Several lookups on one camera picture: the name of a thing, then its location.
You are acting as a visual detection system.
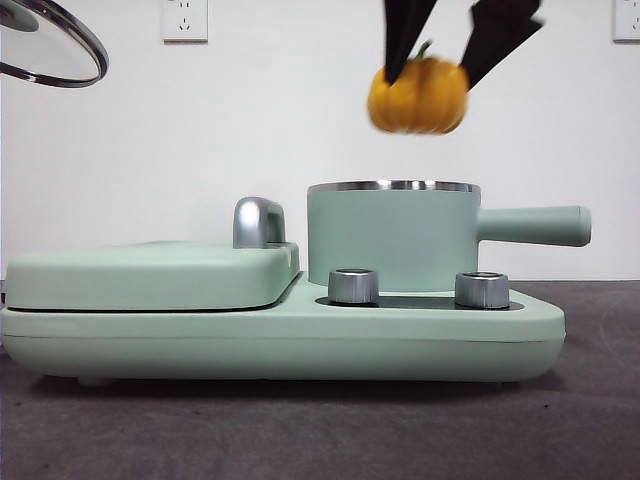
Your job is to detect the yellow toy pumpkin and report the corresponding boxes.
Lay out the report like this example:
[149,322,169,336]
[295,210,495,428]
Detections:
[366,40,471,136]

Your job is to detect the glass pot lid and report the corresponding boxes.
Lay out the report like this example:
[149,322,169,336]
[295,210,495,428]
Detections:
[0,0,110,89]

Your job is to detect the silver control knob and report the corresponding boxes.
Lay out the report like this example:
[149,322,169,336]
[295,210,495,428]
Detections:
[327,268,381,305]
[453,271,511,309]

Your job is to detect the mint green breakfast machine base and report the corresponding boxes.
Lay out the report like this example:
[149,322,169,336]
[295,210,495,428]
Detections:
[0,292,567,389]

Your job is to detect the white wall socket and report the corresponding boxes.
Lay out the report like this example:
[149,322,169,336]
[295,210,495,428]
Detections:
[612,0,640,44]
[160,0,210,46]

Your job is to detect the mint green pot with handle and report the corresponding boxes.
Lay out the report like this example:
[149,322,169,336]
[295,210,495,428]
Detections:
[305,178,593,295]

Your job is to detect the green griddle cover, silver handle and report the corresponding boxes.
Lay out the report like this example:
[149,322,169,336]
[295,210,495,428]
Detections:
[4,197,301,312]

